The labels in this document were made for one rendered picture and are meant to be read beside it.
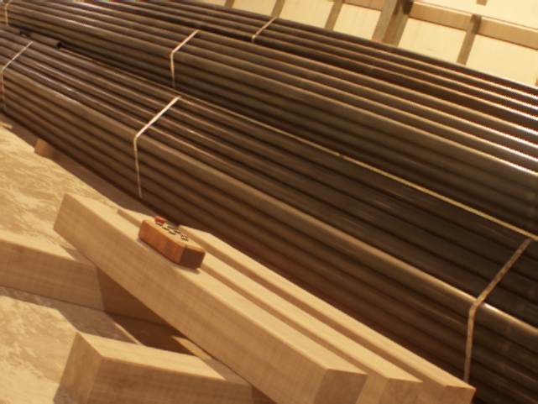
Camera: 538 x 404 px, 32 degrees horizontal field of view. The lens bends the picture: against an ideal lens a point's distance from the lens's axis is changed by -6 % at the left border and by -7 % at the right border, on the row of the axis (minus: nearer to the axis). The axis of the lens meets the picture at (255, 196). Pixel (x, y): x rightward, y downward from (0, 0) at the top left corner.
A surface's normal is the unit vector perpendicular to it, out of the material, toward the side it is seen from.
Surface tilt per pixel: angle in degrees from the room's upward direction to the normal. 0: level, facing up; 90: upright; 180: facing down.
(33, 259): 90
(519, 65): 90
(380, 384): 90
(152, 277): 90
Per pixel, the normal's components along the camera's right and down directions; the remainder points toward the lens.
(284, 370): -0.74, -0.24
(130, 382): 0.55, 0.28
